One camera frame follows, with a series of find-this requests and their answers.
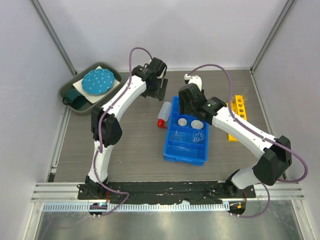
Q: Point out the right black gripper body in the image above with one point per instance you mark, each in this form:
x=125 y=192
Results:
x=185 y=108

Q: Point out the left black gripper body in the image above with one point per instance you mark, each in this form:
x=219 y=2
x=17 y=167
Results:
x=156 y=91

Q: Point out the small white ceramic dish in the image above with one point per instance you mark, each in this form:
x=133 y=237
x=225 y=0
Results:
x=197 y=124

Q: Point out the small translucent plastic cup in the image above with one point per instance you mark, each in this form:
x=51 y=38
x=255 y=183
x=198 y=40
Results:
x=182 y=122

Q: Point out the white squeeze bottle red cap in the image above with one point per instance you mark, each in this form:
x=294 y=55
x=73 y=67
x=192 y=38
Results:
x=164 y=114

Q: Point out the clear glass beaker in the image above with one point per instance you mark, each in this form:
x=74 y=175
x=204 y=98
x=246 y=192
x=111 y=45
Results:
x=198 y=136

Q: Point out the blue divided plastic bin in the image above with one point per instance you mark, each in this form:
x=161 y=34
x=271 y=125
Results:
x=185 y=151

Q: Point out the yellow test tube rack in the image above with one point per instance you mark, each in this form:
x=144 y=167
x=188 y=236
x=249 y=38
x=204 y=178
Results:
x=239 y=107

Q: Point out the thin clear test tube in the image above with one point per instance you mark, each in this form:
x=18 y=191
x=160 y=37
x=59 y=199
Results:
x=245 y=94

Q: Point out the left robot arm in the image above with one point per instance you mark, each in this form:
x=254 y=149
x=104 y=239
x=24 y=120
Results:
x=106 y=128

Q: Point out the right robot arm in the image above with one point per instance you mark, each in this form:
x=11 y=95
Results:
x=273 y=160

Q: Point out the blue dotted plate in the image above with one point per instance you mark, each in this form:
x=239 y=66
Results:
x=98 y=81

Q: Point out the white square board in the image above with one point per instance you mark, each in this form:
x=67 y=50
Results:
x=94 y=98

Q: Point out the grey-green plastic tray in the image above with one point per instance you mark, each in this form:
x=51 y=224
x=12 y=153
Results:
x=86 y=109

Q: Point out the dark green mug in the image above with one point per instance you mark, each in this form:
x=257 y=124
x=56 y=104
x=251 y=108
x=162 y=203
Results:
x=74 y=99

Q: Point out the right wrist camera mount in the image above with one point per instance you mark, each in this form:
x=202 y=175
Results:
x=193 y=79

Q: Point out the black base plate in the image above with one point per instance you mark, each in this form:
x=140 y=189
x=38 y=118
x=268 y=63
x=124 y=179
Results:
x=163 y=192

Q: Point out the white slotted cable duct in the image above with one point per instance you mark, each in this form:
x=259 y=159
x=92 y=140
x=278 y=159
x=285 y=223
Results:
x=93 y=207

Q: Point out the left aluminium frame post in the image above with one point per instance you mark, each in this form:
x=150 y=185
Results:
x=53 y=35

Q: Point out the aluminium frame post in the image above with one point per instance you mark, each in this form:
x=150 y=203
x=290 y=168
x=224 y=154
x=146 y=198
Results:
x=285 y=11
x=53 y=35

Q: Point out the right aluminium frame post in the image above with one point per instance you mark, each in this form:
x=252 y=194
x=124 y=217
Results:
x=285 y=11

